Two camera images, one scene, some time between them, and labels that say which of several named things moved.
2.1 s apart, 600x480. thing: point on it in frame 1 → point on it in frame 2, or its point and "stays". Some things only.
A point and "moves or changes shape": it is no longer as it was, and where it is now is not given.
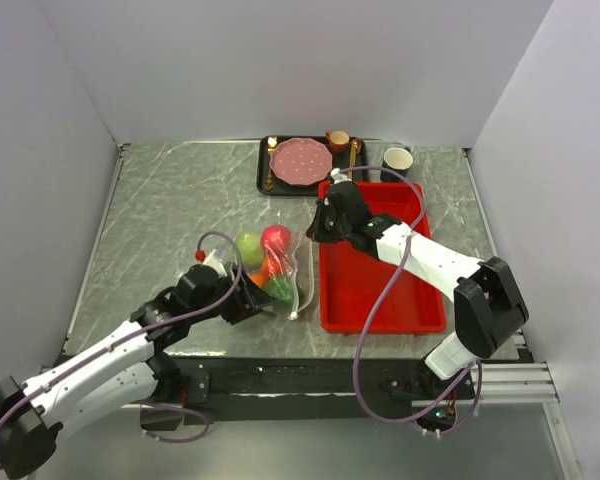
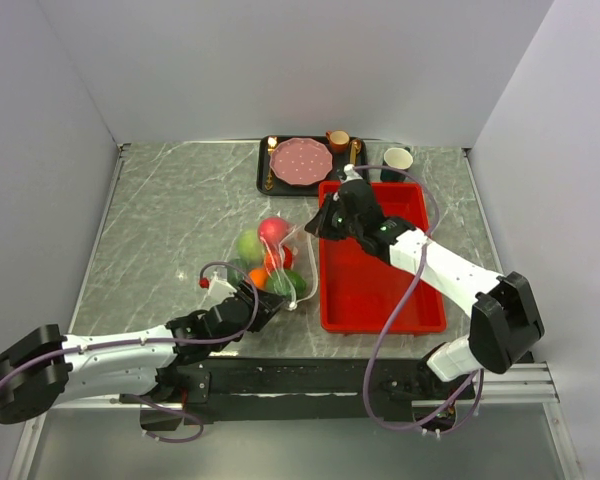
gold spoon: (355, 149) stays
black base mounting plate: (336, 390) stays
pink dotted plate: (300, 161) stays
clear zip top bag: (278, 264) moves or changes shape
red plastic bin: (353, 283) stays
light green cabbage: (250, 245) stays
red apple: (276, 240) moves or changes shape
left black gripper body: (230, 303) → (265, 310)
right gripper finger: (316, 229) stays
